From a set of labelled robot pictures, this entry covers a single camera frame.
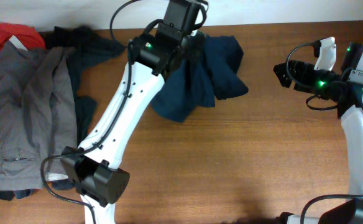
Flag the red garment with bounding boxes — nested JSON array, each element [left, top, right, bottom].
[[0, 22, 46, 50]]

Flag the grey trousers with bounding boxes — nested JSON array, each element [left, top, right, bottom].
[[0, 42, 77, 191]]

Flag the navy blue shorts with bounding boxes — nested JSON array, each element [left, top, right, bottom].
[[151, 36, 249, 123]]

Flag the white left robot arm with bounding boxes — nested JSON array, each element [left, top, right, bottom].
[[58, 0, 209, 223]]

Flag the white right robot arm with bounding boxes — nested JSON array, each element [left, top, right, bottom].
[[273, 37, 363, 224]]

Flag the dark green black garment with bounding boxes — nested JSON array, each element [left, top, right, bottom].
[[0, 26, 124, 201]]

